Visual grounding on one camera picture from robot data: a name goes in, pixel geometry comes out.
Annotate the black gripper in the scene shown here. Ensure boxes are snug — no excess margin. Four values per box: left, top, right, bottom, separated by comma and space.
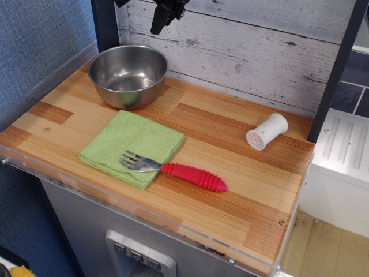
113, 0, 191, 35

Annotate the white salt shaker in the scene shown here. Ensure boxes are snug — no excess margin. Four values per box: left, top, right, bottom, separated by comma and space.
246, 113, 288, 151

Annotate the clear acrylic table edge guard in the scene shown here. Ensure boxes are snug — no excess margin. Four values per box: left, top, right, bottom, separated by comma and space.
1, 137, 313, 276

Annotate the stainless steel bowl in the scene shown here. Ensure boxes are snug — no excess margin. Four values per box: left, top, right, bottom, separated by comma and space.
87, 45, 168, 110

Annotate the green folded cloth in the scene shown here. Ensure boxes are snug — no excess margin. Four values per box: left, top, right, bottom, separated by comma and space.
78, 110, 185, 190

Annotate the silver dispenser control panel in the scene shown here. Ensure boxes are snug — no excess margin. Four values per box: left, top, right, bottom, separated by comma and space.
106, 229, 177, 276

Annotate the white ribbed appliance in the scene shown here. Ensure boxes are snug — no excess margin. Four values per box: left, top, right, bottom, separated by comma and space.
299, 109, 368, 237

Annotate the yellow object bottom left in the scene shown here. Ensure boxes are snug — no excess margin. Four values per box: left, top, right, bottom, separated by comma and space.
9, 266, 36, 277

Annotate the dark metal left post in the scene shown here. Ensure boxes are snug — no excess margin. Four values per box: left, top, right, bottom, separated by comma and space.
91, 0, 119, 52

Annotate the dark metal post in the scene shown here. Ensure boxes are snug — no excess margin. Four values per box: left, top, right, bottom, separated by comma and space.
307, 0, 368, 143
91, 0, 119, 52

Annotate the fork with red handle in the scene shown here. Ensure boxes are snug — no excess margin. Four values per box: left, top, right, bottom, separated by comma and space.
120, 150, 228, 192

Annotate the dark metal right post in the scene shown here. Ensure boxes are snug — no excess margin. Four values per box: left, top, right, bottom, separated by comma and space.
307, 0, 368, 143

